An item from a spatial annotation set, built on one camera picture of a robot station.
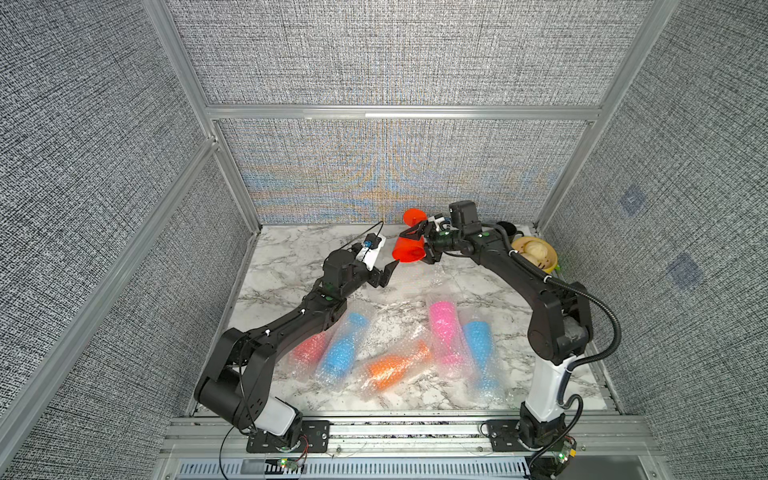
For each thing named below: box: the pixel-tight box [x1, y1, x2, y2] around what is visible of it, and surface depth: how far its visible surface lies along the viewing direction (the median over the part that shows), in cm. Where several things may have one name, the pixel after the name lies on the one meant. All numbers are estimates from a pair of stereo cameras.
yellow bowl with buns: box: [511, 236, 558, 274], surface depth 108 cm
